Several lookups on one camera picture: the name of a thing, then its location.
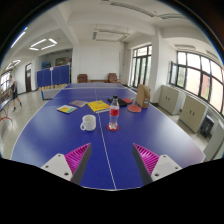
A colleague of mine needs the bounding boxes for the left brown armchair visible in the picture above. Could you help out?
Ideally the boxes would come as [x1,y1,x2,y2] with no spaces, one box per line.
[77,74,88,83]

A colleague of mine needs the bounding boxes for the right brown armchair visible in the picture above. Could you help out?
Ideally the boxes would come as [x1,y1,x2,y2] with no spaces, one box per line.
[108,73,120,83]

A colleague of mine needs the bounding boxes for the small colourful booklet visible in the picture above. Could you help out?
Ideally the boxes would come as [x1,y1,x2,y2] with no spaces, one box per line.
[57,105,76,114]

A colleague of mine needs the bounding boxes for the near beige cabinet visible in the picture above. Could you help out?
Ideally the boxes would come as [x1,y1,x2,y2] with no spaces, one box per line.
[179,96,207,133]

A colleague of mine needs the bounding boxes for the grey brown notebook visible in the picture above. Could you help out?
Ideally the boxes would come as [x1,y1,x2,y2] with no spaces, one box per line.
[69,100,88,107]

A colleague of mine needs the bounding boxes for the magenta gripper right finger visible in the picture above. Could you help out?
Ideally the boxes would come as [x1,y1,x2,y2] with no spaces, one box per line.
[132,143,181,185]

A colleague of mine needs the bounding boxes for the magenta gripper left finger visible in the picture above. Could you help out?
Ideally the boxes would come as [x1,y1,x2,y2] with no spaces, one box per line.
[42,143,92,185]

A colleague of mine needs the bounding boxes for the brown door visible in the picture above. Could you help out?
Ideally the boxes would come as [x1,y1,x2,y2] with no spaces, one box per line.
[25,63,32,92]

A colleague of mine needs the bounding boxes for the red round coaster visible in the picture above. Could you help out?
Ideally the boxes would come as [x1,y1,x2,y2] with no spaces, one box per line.
[107,124,119,131]

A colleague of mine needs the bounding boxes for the brown paper bag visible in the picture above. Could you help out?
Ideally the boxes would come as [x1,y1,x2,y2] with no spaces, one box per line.
[136,84,150,108]

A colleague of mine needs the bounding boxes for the beige cabinet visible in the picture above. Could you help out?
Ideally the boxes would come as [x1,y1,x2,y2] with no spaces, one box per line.
[179,96,207,133]
[159,85,184,115]

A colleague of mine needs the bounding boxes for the yellow book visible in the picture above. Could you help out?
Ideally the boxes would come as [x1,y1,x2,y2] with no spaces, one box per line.
[88,100,110,113]

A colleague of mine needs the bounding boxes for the far beige cabinet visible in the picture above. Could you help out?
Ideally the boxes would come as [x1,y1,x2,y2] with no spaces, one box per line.
[159,85,184,115]

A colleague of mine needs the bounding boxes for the white ceramic mug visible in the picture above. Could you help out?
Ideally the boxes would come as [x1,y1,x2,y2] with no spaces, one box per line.
[80,115,96,131]

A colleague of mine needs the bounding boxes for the person in dark clothes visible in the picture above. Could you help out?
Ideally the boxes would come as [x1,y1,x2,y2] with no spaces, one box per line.
[9,75,22,111]

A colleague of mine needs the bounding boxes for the black waste bin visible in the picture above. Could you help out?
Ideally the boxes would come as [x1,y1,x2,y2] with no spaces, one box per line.
[200,115,214,138]

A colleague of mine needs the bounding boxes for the blue folded tennis table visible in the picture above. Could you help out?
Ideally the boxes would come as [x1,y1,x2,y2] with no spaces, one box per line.
[37,65,70,88]

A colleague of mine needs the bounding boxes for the brown armchair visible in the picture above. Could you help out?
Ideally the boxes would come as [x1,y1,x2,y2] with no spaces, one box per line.
[77,74,88,83]
[108,73,120,83]

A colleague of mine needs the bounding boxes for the clear plastic bottle red label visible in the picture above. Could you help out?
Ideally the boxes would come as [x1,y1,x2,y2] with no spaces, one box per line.
[109,95,120,129]

